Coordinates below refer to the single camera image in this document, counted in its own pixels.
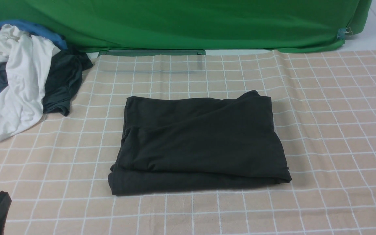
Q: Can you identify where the green backdrop cloth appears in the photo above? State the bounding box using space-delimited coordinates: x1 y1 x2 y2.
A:
0 0 372 53

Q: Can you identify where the blue binder clip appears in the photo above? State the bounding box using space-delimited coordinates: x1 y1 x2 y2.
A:
336 27 353 40

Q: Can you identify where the white crumpled shirt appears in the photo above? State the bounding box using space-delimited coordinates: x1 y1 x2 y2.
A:
0 24 60 141

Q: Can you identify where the dark teal crumpled garment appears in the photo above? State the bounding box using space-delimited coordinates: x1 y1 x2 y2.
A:
0 48 93 116

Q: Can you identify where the blue crumpled garment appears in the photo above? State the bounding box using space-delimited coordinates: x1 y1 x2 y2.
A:
0 19 67 91

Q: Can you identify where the dark gray long-sleeve top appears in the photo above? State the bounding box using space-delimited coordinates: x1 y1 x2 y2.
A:
108 90 291 196

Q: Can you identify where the beige grid tablecloth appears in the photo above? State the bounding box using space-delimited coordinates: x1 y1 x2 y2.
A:
0 51 376 235

